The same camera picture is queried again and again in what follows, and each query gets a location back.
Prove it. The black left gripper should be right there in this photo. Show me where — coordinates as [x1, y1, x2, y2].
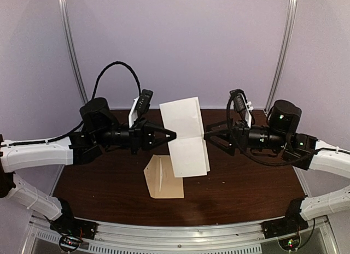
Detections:
[94, 118, 177, 156]

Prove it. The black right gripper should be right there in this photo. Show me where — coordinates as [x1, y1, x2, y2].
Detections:
[203, 117, 288, 157]

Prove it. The brown kraft envelope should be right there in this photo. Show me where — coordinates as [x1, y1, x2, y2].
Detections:
[143, 155, 184, 199]

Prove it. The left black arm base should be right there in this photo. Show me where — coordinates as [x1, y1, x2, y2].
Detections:
[50, 198, 97, 240]

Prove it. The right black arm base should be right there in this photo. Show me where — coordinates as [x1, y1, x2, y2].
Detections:
[261, 198, 308, 239]

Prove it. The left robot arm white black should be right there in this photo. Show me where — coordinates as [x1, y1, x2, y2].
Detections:
[1, 97, 177, 234]

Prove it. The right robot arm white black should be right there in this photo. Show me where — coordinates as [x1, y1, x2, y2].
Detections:
[204, 100, 349, 178]

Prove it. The right round circuit board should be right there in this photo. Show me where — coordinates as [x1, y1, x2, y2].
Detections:
[278, 235, 301, 252]

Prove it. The round circuit board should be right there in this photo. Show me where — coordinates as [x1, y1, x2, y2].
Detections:
[59, 235, 83, 252]
[278, 235, 301, 252]

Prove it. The left round circuit board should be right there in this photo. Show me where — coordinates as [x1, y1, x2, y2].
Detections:
[59, 235, 83, 252]

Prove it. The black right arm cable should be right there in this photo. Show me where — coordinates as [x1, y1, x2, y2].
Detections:
[225, 88, 318, 167]

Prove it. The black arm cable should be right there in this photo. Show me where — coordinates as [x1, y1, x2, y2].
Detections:
[225, 88, 318, 167]
[0, 61, 143, 151]

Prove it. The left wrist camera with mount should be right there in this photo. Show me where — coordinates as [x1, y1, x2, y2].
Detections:
[128, 89, 154, 128]

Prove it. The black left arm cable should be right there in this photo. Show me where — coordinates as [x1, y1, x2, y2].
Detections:
[0, 61, 143, 151]

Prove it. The front aluminium slotted rail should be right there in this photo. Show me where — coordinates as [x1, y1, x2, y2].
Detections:
[27, 215, 337, 254]

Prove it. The right aluminium frame post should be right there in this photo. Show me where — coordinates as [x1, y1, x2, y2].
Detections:
[264, 0, 298, 112]

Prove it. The aluminium frame post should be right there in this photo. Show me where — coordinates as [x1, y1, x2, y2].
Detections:
[264, 0, 298, 112]
[58, 0, 88, 104]

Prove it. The left aluminium frame post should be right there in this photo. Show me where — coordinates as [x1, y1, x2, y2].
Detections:
[58, 0, 88, 104]

